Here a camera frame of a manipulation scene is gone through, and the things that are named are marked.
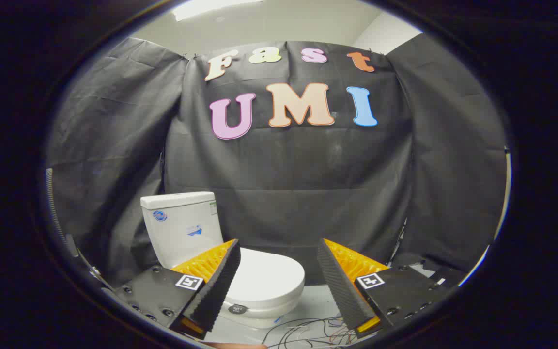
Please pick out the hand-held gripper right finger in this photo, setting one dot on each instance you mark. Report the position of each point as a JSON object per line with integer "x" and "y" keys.
{"x": 339, "y": 286}

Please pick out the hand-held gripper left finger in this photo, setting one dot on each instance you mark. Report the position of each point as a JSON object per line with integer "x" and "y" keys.
{"x": 218, "y": 286}

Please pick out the white toilet bowl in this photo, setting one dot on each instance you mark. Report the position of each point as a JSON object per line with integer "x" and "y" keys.
{"x": 259, "y": 315}

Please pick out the black backdrop cloth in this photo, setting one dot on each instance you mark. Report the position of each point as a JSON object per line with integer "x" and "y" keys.
{"x": 298, "y": 184}

